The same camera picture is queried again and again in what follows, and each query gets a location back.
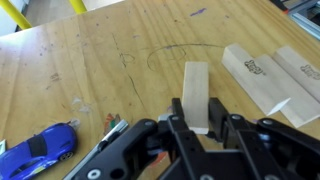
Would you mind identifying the blue toy car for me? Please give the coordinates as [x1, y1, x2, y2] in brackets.
[0, 122, 79, 180]

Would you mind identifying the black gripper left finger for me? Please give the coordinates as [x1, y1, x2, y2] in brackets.
[63, 97, 208, 180]

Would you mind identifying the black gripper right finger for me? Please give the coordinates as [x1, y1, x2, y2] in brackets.
[208, 97, 320, 180]

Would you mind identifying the aluminium frame rail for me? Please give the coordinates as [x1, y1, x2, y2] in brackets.
[269, 0, 320, 41]

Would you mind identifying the light wooden block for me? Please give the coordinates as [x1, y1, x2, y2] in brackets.
[272, 45, 320, 103]
[181, 61, 211, 135]
[254, 54, 320, 129]
[221, 43, 292, 117]

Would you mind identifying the yellow tube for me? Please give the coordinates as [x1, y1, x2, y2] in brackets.
[0, 0, 34, 31]
[68, 0, 89, 15]

